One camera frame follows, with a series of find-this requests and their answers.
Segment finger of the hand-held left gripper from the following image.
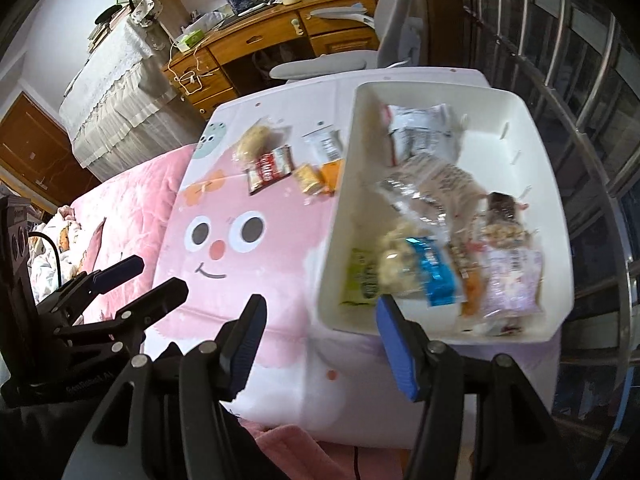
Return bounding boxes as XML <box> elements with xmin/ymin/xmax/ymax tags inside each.
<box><xmin>52</xmin><ymin>278</ymin><xmax>190</xmax><ymax>356</ymax></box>
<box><xmin>55</xmin><ymin>255</ymin><xmax>145</xmax><ymax>306</ymax></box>

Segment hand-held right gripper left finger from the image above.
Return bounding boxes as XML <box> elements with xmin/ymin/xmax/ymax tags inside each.
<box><xmin>60</xmin><ymin>294</ymin><xmax>268</xmax><ymax>480</ymax></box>

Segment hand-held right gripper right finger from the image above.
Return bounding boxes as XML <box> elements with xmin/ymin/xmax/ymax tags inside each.
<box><xmin>376</xmin><ymin>296</ymin><xmax>576</xmax><ymax>480</ymax></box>

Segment small green snack packet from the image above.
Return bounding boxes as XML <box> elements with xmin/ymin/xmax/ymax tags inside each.
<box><xmin>341</xmin><ymin>246</ymin><xmax>385</xmax><ymax>308</ymax></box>

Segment blue snack packet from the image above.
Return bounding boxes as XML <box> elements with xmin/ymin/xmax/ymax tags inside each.
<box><xmin>404</xmin><ymin>236</ymin><xmax>465</xmax><ymax>308</ymax></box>

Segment pale pastry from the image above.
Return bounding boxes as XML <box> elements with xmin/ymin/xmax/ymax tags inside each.
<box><xmin>376</xmin><ymin>224</ymin><xmax>431</xmax><ymax>297</ymax></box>
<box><xmin>234</xmin><ymin>121</ymin><xmax>283</xmax><ymax>167</ymax></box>

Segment clear purple labelled packet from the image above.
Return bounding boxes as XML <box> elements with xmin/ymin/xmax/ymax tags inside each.
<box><xmin>481</xmin><ymin>249</ymin><xmax>546</xmax><ymax>320</ymax></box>

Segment bread pack with brown label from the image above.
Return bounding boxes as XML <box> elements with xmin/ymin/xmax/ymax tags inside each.
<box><xmin>376</xmin><ymin>154</ymin><xmax>490</xmax><ymax>233</ymax></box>

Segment dark brown snack packet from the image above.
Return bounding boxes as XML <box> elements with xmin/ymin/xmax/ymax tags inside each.
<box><xmin>486</xmin><ymin>191</ymin><xmax>522</xmax><ymax>226</ymax></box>

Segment silver white packet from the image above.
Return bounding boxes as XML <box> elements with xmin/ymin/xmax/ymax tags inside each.
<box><xmin>384</xmin><ymin>103</ymin><xmax>470</xmax><ymax>166</ymax></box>

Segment white plastic bin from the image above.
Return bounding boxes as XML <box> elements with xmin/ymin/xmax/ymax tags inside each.
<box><xmin>314</xmin><ymin>80</ymin><xmax>576</xmax><ymax>346</ymax></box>

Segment pink blanket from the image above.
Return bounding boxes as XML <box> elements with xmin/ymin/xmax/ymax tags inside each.
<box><xmin>30</xmin><ymin>142</ymin><xmax>193</xmax><ymax>341</ymax></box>

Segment white orange printed cloth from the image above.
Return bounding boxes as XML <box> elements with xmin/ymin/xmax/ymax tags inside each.
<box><xmin>27</xmin><ymin>205</ymin><xmax>83</xmax><ymax>301</ymax></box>

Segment white cartoon folding table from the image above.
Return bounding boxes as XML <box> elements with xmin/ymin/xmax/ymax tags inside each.
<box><xmin>144</xmin><ymin>66</ymin><xmax>561</xmax><ymax>453</ymax></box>

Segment pink garment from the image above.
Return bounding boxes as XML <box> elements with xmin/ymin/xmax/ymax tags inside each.
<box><xmin>240</xmin><ymin>417</ymin><xmax>416</xmax><ymax>480</ymax></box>

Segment wooden door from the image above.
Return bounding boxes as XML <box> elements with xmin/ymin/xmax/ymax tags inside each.
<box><xmin>0</xmin><ymin>91</ymin><xmax>101</xmax><ymax>206</ymax></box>

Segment red and white snack packet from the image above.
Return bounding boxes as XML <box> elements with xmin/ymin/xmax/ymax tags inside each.
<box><xmin>245</xmin><ymin>144</ymin><xmax>294</xmax><ymax>197</ymax></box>

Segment small yellow snack packet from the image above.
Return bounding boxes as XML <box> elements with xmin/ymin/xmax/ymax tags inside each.
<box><xmin>292</xmin><ymin>163</ymin><xmax>327</xmax><ymax>197</ymax></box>

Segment orange snack packet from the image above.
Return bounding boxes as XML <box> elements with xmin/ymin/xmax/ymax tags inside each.
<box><xmin>320</xmin><ymin>158</ymin><xmax>347</xmax><ymax>197</ymax></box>

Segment small white black packet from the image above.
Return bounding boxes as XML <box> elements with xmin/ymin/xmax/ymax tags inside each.
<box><xmin>301</xmin><ymin>128</ymin><xmax>344</xmax><ymax>162</ymax></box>

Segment green tissue box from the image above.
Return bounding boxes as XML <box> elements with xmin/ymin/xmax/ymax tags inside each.
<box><xmin>175</xmin><ymin>30</ymin><xmax>206</xmax><ymax>51</ymax></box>

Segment floral cloth bag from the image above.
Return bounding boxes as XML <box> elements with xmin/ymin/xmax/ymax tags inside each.
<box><xmin>127</xmin><ymin>0</ymin><xmax>163</xmax><ymax>28</ymax></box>

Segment wooden desk with drawers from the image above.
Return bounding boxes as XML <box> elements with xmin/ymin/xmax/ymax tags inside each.
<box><xmin>162</xmin><ymin>0</ymin><xmax>378</xmax><ymax>121</ymax></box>

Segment white plastic bag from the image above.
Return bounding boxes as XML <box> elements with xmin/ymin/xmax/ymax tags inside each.
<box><xmin>185</xmin><ymin>10</ymin><xmax>226</xmax><ymax>33</ymax></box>

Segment stainless steel window railing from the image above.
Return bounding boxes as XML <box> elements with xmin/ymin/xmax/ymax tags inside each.
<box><xmin>465</xmin><ymin>0</ymin><xmax>640</xmax><ymax>480</ymax></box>

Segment grey office chair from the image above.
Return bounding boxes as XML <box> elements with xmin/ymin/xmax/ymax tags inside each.
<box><xmin>270</xmin><ymin>0</ymin><xmax>426</xmax><ymax>81</ymax></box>

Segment black cable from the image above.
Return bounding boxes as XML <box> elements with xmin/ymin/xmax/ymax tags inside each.
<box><xmin>27</xmin><ymin>231</ymin><xmax>63</xmax><ymax>288</ymax></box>

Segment white charging cable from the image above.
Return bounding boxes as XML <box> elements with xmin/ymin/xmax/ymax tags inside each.
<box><xmin>167</xmin><ymin>42</ymin><xmax>213</xmax><ymax>96</ymax></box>

